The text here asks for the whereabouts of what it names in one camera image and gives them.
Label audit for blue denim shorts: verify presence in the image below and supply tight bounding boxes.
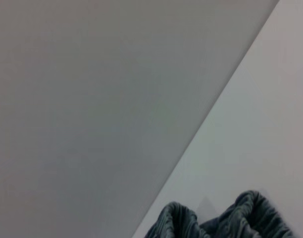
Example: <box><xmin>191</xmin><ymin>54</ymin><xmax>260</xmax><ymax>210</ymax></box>
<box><xmin>144</xmin><ymin>190</ymin><xmax>295</xmax><ymax>238</ymax></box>

